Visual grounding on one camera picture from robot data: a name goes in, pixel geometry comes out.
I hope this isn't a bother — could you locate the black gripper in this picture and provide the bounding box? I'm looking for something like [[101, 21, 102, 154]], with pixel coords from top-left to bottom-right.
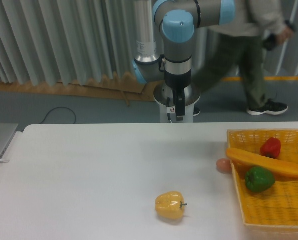
[[164, 70, 192, 122]]

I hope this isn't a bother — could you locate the long orange bread loaf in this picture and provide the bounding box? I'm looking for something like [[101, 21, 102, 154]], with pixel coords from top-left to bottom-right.
[[226, 147, 298, 178]]

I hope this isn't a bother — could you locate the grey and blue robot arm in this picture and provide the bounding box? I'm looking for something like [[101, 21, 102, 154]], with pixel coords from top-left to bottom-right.
[[132, 0, 236, 123]]

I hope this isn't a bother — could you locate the brown cardboard sheet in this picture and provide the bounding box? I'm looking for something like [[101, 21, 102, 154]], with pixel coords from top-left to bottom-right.
[[0, 72, 162, 106]]

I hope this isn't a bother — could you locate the brown egg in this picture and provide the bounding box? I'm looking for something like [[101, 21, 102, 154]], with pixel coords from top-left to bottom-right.
[[216, 158, 232, 174]]

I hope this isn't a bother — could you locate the walking person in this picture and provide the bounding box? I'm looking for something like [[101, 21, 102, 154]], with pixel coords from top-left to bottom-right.
[[192, 0, 294, 116]]

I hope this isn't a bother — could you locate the red bell pepper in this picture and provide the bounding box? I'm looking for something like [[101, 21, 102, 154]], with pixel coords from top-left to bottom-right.
[[260, 137, 281, 159]]

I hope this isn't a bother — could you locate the yellow bell pepper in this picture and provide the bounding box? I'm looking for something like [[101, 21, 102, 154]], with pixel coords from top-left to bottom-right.
[[155, 191, 188, 220]]

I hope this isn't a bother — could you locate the green bell pepper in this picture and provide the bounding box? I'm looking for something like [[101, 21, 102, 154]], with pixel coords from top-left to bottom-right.
[[244, 166, 276, 193]]

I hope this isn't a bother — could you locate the grey pleated curtain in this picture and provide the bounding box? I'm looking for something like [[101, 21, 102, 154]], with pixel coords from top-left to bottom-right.
[[0, 0, 298, 87]]

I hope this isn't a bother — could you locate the yellow woven basket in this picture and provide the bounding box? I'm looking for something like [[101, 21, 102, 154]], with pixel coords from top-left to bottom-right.
[[227, 129, 298, 231]]

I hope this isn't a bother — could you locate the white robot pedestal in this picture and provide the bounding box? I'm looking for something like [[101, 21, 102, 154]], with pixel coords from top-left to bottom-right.
[[153, 83, 201, 123]]

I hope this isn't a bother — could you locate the black floor cable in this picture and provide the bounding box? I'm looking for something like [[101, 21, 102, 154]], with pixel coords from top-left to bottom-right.
[[37, 106, 77, 125]]

